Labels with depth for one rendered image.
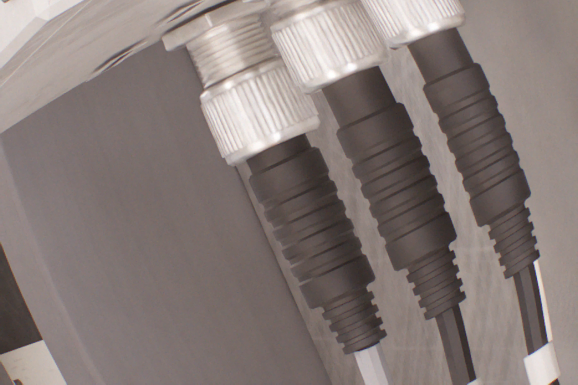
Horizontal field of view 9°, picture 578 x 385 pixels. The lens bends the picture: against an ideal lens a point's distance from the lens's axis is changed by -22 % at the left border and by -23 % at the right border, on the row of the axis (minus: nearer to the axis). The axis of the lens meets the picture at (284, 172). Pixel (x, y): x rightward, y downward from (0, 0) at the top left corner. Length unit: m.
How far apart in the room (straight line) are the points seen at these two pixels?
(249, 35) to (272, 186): 0.02
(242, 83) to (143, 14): 0.07
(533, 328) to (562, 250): 0.06
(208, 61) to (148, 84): 0.10
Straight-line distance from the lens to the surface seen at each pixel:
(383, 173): 0.62
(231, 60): 0.65
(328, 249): 0.65
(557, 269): 0.66
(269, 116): 0.65
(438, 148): 0.69
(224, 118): 0.65
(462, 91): 0.59
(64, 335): 0.75
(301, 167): 0.65
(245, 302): 0.76
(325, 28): 0.62
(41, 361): 1.61
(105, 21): 0.56
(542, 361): 0.59
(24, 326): 1.62
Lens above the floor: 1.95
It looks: 42 degrees down
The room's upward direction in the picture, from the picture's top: 3 degrees counter-clockwise
